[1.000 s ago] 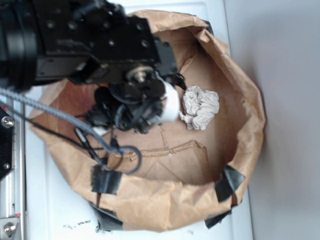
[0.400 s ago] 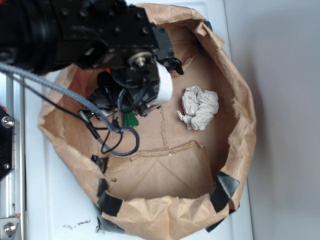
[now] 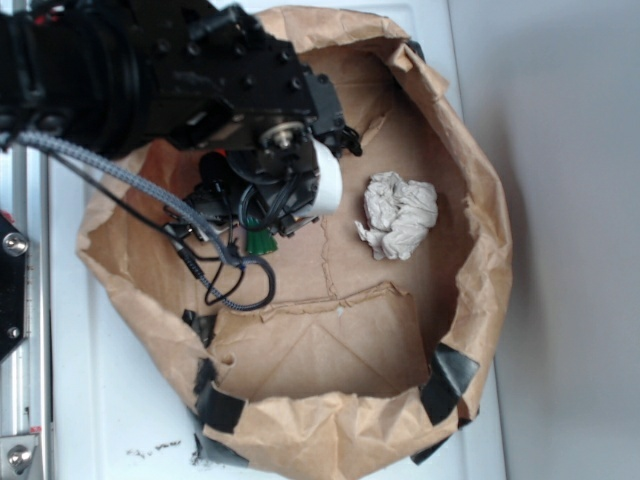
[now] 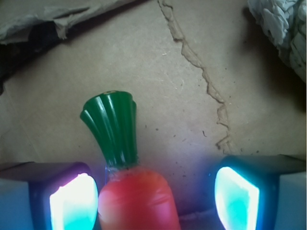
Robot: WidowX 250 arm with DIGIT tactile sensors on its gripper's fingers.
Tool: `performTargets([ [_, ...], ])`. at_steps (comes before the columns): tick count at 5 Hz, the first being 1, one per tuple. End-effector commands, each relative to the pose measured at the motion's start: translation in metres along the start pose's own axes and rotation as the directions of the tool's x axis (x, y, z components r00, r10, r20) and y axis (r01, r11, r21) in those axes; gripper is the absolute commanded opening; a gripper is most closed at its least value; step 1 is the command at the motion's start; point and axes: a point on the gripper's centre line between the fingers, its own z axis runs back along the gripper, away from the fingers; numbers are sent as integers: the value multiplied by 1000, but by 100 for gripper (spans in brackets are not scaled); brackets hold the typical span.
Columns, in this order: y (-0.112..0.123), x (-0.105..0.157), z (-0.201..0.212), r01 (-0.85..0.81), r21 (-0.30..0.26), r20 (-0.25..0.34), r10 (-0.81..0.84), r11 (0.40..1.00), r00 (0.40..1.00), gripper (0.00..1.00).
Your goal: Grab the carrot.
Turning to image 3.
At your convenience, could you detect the black tape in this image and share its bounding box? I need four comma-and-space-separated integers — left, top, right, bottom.
180, 308, 249, 469
410, 342, 481, 466

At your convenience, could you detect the aluminium rail left edge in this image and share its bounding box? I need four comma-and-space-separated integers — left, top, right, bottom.
1, 146, 54, 479

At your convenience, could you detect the metal corner bracket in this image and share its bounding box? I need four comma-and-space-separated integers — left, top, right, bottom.
1, 434, 41, 479

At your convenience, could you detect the crumpled white paper wad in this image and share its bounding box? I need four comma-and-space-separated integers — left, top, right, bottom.
354, 171, 438, 261

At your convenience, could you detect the brown paper bag tray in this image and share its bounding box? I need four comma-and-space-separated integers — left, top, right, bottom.
77, 6, 512, 479

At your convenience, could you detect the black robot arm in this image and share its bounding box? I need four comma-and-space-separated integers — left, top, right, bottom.
1, 1, 362, 236

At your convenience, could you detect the orange plastic toy carrot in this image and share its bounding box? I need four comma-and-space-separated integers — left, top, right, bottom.
245, 217, 278, 256

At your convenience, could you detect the grey braided cable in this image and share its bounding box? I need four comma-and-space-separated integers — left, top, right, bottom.
14, 130, 277, 312

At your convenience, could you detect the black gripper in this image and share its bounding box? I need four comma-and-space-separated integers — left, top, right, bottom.
169, 4, 361, 236

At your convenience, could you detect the black tape bottom left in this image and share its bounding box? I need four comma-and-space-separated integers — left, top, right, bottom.
180, 308, 249, 469

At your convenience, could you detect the black bracket left edge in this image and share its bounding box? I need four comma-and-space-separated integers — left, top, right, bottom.
0, 211, 29, 362

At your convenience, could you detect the black tape bottom right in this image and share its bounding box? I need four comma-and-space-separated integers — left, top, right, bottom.
410, 342, 481, 466

